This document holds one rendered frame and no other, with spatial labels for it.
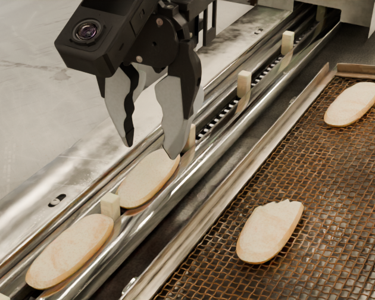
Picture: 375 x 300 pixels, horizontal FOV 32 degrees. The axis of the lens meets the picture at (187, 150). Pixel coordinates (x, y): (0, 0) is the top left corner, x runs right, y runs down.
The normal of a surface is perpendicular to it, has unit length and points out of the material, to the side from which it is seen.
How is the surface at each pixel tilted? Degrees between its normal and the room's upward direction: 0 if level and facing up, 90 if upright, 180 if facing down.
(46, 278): 19
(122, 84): 90
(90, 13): 28
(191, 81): 90
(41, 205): 0
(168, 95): 90
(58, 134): 0
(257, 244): 8
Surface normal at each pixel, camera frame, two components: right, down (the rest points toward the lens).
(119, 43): 0.88, 0.28
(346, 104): -0.17, -0.85
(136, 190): 0.05, -0.82
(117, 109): -0.44, 0.49
